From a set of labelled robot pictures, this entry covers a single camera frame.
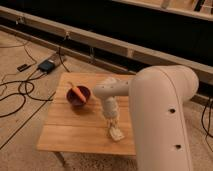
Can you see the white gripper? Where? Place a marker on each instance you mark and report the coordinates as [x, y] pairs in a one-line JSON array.
[[110, 111]]

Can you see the white sponge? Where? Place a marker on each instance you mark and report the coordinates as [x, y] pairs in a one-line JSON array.
[[116, 134]]

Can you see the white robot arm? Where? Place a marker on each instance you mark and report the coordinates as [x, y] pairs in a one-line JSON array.
[[156, 96]]

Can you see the wooden table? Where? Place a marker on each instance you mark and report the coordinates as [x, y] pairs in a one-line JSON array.
[[84, 129]]

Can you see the dark purple bowl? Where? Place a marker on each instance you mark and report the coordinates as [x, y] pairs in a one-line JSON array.
[[75, 100]]

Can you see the orange carrot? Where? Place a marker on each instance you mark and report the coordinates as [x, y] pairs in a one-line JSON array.
[[77, 91]]

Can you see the black power adapter box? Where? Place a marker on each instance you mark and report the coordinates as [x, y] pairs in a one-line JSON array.
[[46, 66]]

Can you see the small black device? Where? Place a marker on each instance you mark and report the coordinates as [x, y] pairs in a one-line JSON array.
[[23, 67]]

